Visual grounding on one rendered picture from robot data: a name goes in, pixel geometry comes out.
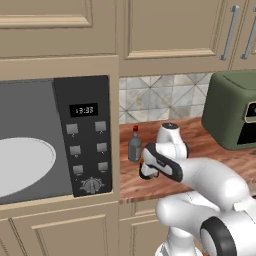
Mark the grey bottle with red cap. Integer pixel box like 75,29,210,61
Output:
127,124,144,164

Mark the green toaster oven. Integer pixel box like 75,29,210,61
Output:
201,69,256,151

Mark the beige wall cupboard door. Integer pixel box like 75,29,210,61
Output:
0,0,118,58
229,0,256,72
123,0,232,69

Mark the beige base cupboard door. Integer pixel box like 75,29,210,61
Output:
119,215,172,256
0,212,120,256

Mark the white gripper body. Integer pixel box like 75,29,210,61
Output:
138,162,160,181

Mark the black built-in microwave oven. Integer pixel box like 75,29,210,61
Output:
0,74,113,206

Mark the beige drawer front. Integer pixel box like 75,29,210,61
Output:
132,199,158,216

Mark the beige microwave surround cabinet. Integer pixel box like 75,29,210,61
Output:
0,54,121,215

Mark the white round turntable plate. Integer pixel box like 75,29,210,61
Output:
0,136,57,199

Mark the grey bar cupboard handle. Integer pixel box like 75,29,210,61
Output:
240,4,256,61
219,4,241,62

